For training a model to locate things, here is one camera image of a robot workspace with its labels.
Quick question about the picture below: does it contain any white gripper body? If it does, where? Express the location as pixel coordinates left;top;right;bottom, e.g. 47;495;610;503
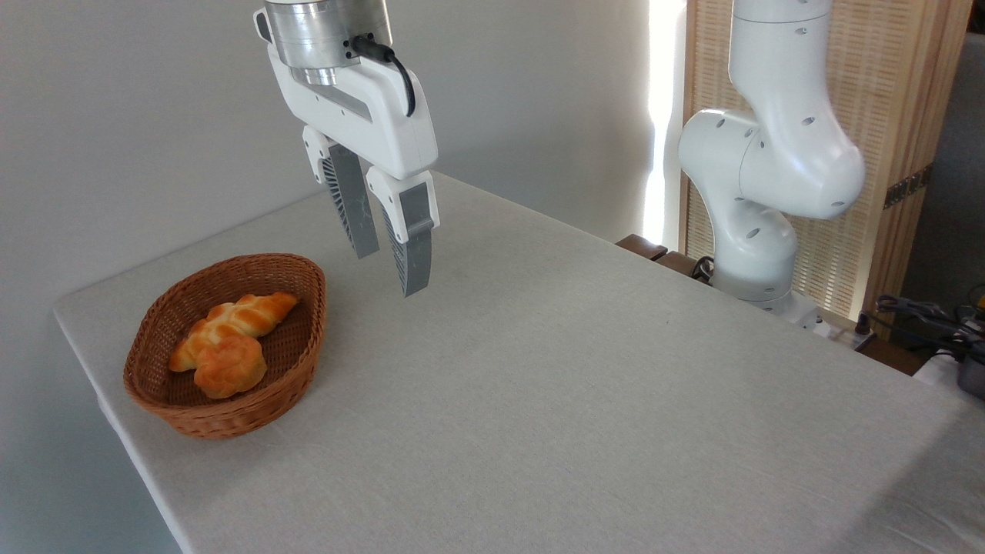
253;6;439;181

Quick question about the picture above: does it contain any long braided bread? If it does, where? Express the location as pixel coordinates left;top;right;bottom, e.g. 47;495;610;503
169;292;299;373

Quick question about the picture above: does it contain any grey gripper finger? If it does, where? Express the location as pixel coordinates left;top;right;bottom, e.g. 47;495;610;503
302;125;381;260
365;165;441;298

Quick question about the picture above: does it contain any brown wicker basket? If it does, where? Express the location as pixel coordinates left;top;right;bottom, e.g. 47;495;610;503
123;253;328;440

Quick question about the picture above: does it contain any wooden slatted screen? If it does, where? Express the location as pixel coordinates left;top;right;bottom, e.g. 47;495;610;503
681;0;974;324

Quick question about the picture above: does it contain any grey tablecloth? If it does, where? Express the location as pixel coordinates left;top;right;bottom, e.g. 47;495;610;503
52;162;985;554

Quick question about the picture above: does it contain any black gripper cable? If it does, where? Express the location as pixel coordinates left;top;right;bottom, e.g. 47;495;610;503
350;35;417;118

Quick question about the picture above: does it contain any dark brown wooden piece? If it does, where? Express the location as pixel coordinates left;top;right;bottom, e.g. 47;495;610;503
616;234;713;285

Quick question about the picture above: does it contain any round golden bun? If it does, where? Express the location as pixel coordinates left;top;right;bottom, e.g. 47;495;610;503
194;335;268;399

